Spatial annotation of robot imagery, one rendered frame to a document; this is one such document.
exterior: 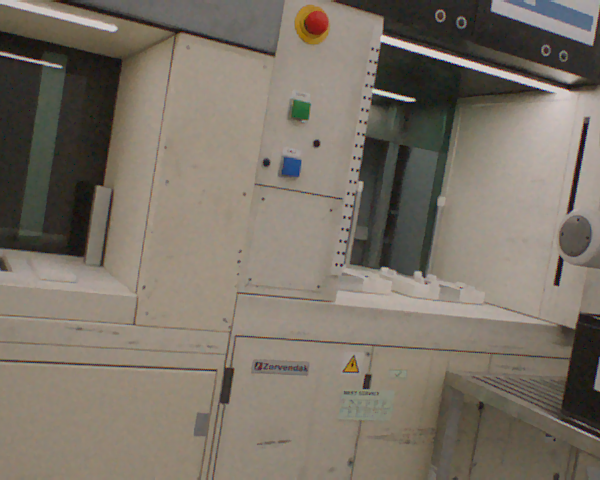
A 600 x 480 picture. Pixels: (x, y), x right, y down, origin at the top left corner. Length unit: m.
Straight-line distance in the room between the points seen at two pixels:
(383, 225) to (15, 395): 1.46
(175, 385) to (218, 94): 0.49
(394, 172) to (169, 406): 1.34
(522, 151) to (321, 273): 0.72
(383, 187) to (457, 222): 0.44
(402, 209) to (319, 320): 1.11
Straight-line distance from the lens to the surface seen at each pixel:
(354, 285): 1.59
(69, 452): 1.25
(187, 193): 1.20
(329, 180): 1.31
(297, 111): 1.26
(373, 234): 2.35
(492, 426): 1.64
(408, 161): 2.41
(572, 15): 1.67
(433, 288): 1.70
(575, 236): 1.12
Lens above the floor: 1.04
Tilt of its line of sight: 3 degrees down
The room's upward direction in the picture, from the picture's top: 9 degrees clockwise
